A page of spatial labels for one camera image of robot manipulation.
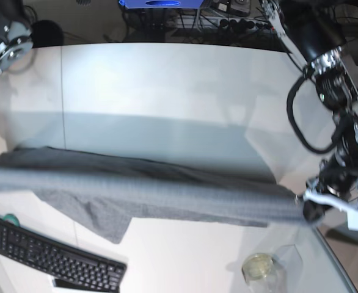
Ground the clear plastic box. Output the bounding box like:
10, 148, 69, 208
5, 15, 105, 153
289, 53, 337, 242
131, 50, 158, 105
285, 214, 358, 292

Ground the black computer keyboard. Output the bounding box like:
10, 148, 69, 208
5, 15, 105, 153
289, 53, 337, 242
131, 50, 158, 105
0, 218, 127, 292

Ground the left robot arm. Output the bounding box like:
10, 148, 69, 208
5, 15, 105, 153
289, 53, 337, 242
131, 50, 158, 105
260, 1, 358, 231

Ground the blue box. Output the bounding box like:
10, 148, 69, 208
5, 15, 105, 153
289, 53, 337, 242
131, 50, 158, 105
119, 0, 203, 9

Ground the power strip with red light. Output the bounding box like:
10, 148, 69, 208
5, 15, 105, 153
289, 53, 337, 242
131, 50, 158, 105
218, 18, 273, 34

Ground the grey t-shirt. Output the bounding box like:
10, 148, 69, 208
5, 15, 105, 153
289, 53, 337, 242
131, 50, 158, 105
0, 148, 319, 244

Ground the clear glass jar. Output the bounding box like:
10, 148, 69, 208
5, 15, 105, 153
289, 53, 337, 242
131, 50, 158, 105
241, 253, 287, 293

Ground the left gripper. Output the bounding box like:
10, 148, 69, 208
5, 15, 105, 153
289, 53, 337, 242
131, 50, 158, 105
302, 158, 358, 231

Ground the green tape roll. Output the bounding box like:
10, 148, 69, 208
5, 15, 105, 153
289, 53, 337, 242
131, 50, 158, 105
2, 214, 20, 226

